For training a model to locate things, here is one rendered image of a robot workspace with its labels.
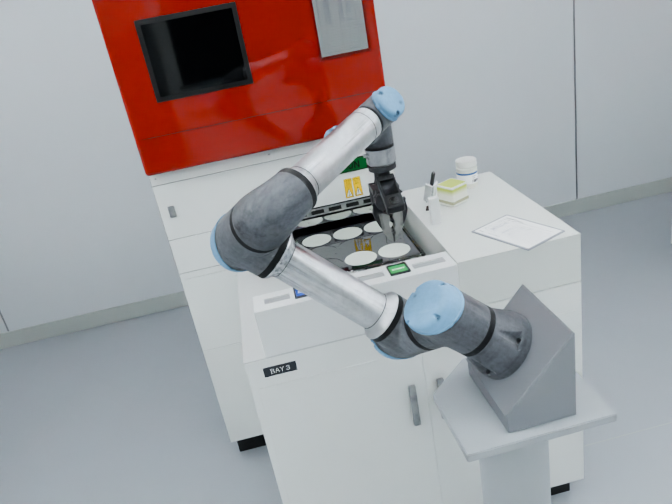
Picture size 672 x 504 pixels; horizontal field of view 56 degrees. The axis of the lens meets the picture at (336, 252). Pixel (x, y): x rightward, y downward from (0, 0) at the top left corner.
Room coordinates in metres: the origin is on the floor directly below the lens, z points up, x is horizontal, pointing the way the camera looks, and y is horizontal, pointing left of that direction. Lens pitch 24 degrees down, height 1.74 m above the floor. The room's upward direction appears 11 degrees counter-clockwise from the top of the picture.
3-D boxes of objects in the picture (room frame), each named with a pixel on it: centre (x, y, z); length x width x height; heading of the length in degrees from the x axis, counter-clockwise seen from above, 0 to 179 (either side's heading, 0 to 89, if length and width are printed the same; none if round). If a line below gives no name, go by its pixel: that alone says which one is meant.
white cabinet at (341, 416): (1.79, -0.15, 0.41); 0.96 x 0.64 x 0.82; 96
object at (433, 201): (1.80, -0.32, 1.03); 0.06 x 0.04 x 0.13; 6
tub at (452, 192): (1.92, -0.41, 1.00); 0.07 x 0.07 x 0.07; 32
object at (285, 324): (1.52, -0.03, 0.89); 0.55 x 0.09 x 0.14; 96
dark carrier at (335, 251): (1.88, -0.06, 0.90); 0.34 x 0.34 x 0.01; 6
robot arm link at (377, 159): (1.54, -0.15, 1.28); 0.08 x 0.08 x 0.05
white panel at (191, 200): (2.09, 0.15, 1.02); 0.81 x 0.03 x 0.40; 96
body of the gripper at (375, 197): (1.55, -0.15, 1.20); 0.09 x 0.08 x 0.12; 4
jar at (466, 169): (2.05, -0.49, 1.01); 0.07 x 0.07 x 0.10
